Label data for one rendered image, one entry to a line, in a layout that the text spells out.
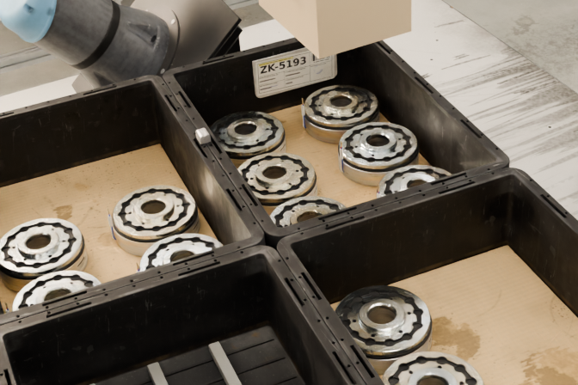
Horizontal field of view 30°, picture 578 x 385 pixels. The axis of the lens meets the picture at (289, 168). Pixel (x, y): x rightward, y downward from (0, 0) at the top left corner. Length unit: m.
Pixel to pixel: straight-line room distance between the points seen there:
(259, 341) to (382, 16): 0.39
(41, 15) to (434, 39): 0.75
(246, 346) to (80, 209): 0.34
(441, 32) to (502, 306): 0.88
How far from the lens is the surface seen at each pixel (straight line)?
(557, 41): 3.44
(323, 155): 1.43
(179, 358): 1.16
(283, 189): 1.32
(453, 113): 1.32
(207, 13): 1.60
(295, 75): 1.51
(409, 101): 1.42
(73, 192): 1.42
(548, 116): 1.76
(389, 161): 1.36
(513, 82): 1.84
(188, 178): 1.37
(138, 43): 1.61
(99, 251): 1.32
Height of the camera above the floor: 1.64
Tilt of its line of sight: 35 degrees down
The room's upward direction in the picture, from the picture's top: 4 degrees counter-clockwise
